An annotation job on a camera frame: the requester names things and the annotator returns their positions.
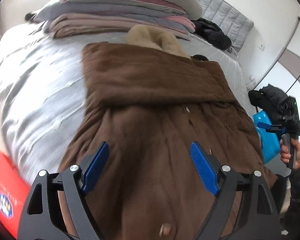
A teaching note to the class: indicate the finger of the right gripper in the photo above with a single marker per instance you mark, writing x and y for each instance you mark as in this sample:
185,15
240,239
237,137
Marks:
272,128

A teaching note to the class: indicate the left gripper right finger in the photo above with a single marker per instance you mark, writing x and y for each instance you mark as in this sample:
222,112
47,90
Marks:
257,216

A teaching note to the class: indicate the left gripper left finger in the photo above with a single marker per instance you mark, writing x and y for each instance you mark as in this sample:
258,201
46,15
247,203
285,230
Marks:
56,207

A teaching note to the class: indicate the brown coat with fleece collar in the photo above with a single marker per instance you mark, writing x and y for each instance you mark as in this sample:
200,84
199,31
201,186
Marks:
150,106

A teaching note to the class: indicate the blue plastic stool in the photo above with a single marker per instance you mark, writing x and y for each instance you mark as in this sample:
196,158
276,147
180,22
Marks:
269,141

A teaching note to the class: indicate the black jacket on stool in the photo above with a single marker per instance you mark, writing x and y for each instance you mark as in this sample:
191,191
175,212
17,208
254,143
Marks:
268,99

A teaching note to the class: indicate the red cardboard box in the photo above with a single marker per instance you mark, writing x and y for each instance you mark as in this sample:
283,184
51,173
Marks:
13,193

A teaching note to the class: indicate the grey quilted headboard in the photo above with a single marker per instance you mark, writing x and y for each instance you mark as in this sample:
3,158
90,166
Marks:
232,22

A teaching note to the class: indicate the black jacket on bed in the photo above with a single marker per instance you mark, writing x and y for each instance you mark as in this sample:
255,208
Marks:
212,33

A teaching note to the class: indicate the grey checked bed cover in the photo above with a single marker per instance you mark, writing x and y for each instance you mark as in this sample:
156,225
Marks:
43,93

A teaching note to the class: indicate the stack of folded quilts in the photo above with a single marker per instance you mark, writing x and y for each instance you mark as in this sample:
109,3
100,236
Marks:
118,13

